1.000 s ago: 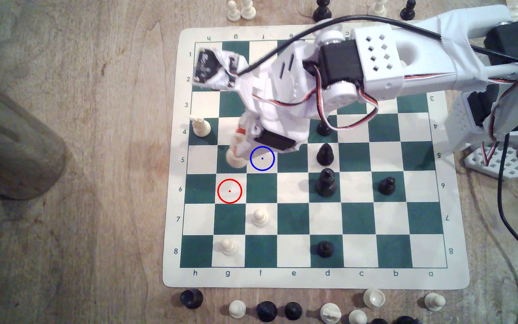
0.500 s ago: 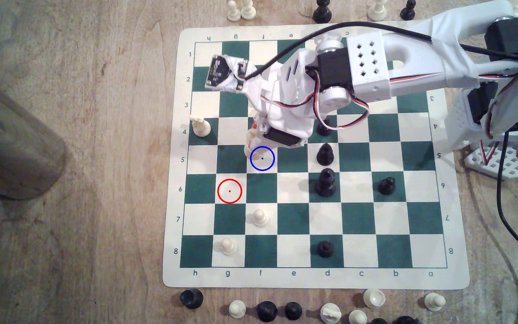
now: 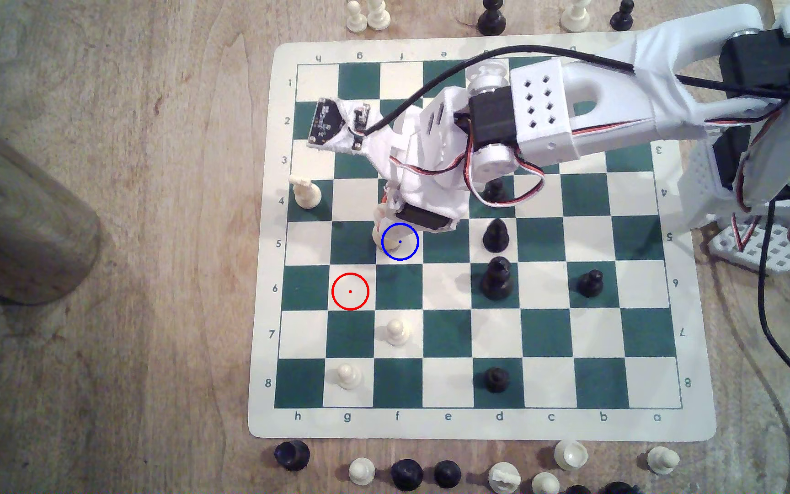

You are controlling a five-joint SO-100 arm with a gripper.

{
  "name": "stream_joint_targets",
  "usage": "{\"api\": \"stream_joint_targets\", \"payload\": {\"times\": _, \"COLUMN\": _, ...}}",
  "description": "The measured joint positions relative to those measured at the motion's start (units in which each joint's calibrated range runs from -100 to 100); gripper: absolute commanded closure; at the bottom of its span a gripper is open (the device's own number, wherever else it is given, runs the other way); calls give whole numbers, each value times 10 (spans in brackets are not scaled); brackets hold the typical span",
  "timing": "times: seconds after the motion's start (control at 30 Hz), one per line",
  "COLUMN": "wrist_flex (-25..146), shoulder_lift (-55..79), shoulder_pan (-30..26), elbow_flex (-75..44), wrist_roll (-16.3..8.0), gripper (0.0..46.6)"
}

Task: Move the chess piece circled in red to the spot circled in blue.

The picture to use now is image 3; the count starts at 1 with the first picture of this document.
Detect white taped gripper body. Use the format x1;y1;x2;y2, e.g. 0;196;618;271
354;86;477;236

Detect green white chess mat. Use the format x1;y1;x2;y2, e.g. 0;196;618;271
247;31;717;441

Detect white knight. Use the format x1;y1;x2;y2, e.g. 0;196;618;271
288;174;323;210

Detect black bishop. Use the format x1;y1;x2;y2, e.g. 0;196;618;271
482;218;510;252

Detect black queen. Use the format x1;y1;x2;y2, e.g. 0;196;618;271
480;256;514;301

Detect black rook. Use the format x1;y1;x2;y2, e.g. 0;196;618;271
274;440;311;472

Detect small camera circuit board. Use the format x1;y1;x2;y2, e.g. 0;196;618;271
307;98;368;150

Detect red white servo wires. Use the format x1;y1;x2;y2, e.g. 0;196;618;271
464;137;547;208

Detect black cable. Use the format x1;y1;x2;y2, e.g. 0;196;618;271
357;44;790;428

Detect brown cylindrical post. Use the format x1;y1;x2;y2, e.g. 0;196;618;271
0;103;102;306

